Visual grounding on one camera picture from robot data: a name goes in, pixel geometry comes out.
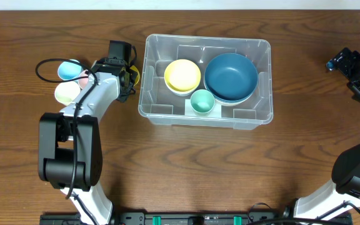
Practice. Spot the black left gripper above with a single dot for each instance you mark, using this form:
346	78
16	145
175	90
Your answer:
127	82

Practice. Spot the yellow plastic cup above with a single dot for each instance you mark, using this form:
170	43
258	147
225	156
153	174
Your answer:
135	74

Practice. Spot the pink plastic cup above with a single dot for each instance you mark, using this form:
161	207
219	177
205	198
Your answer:
83	79

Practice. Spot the yellow small bowl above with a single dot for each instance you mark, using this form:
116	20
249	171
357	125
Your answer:
182	76

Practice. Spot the white small bowl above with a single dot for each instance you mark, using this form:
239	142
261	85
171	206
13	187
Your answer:
180	93

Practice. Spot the green plastic cup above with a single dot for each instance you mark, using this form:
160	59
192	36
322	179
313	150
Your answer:
202	101

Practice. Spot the dark blue bowl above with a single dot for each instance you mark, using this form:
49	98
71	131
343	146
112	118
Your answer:
231	90
231	66

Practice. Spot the beige bowl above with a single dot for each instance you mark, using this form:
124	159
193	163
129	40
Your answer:
230	103

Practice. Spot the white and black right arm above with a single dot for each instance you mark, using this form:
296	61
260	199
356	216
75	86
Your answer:
342	192

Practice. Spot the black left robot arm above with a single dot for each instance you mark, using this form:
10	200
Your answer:
70	155

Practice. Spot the clear plastic storage container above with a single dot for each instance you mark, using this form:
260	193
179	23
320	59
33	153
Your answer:
161	106

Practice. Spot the light blue plastic cup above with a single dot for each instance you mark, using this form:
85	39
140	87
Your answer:
69	71

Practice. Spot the white plastic cup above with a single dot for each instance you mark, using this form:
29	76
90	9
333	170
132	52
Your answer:
66	92

